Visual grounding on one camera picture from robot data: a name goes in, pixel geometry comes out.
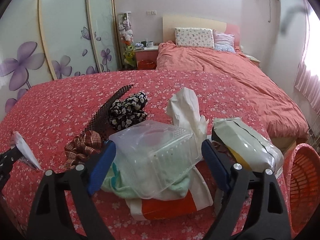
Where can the white mug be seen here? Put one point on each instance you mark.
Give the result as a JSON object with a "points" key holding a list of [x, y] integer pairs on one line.
{"points": [[149, 44]]}

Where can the black checkered mesh mat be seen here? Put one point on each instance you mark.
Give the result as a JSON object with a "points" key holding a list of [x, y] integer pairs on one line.
{"points": [[99, 121]]}

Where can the orange plastic laundry basket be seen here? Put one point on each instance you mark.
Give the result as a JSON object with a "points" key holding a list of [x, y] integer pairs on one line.
{"points": [[301, 174]]}

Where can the right bedside table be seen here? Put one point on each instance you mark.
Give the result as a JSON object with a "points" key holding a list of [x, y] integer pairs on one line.
{"points": [[253, 60]]}

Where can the crumpled white tissue paper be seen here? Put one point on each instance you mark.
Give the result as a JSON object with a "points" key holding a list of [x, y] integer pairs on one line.
{"points": [[183, 108]]}

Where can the brown plaid scrunchie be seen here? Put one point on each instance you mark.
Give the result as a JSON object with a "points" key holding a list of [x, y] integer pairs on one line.
{"points": [[79, 150]]}

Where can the black white floral scrunchie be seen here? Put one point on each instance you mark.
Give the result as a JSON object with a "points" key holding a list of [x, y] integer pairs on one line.
{"points": [[129, 112]]}

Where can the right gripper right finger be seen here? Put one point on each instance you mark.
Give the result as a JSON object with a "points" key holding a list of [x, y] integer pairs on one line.
{"points": [[267, 217]]}

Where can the green plush toy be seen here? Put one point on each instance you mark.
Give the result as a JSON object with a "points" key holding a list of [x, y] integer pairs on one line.
{"points": [[129, 56]]}

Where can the light green cloth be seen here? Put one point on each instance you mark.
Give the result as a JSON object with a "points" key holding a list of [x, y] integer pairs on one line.
{"points": [[113, 183]]}

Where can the pink bedside table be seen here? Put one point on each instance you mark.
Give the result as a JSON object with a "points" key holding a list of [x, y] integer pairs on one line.
{"points": [[147, 54]]}

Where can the red small bin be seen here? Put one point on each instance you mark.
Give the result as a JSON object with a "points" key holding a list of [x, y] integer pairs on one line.
{"points": [[146, 65]]}

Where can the silver snack bag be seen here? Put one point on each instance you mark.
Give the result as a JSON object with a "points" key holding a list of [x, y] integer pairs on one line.
{"points": [[249, 148]]}

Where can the salmon pink duvet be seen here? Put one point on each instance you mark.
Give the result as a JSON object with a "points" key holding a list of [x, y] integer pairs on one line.
{"points": [[280, 115]]}

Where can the wardrobe with purple flowers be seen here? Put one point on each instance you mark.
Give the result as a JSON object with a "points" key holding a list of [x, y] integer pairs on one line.
{"points": [[45, 40]]}

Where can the clear plastic food container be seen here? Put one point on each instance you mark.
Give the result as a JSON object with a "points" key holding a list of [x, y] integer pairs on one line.
{"points": [[152, 155]]}

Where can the plush toy hanging organizer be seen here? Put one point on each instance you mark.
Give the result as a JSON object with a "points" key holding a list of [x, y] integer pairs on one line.
{"points": [[125, 28]]}

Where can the beige pink headboard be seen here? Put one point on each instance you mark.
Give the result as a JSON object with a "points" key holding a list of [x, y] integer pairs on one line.
{"points": [[170, 22]]}

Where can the white wall socket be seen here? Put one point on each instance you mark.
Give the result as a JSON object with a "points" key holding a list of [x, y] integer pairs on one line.
{"points": [[151, 12]]}

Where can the pink striped pillow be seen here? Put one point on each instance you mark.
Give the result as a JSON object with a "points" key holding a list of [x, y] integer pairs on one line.
{"points": [[224, 42]]}

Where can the pink curtain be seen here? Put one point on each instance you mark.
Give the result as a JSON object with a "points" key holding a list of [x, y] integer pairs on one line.
{"points": [[307, 83]]}

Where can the orange white paper cup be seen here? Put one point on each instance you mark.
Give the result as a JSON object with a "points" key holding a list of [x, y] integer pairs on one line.
{"points": [[198, 197]]}

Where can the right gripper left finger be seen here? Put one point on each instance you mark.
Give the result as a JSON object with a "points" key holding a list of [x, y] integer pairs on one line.
{"points": [[49, 216]]}

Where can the white floral pillow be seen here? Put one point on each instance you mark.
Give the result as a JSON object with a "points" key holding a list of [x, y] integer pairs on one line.
{"points": [[194, 37]]}

